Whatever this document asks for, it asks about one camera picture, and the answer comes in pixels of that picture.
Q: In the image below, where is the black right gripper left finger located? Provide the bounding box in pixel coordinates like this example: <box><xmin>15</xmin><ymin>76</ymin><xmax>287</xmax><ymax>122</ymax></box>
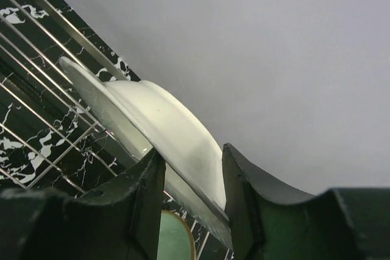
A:
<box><xmin>1</xmin><ymin>150</ymin><xmax>165</xmax><ymax>259</ymax></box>

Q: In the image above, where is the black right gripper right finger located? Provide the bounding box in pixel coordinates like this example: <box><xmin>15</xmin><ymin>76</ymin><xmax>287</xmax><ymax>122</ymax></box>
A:
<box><xmin>222</xmin><ymin>144</ymin><xmax>389</xmax><ymax>259</ymax></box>

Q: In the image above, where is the pale green bowl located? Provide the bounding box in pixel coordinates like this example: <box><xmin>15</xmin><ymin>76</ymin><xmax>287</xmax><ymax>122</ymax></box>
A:
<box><xmin>157</xmin><ymin>210</ymin><xmax>197</xmax><ymax>260</ymax></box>

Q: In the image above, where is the white scalloped plate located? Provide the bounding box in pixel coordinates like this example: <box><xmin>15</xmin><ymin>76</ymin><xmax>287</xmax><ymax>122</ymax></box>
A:
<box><xmin>59</xmin><ymin>57</ymin><xmax>233</xmax><ymax>248</ymax></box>

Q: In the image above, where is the chrome wire dish rack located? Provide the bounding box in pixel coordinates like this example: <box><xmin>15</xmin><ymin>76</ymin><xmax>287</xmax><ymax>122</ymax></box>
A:
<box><xmin>0</xmin><ymin>0</ymin><xmax>235</xmax><ymax>260</ymax></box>

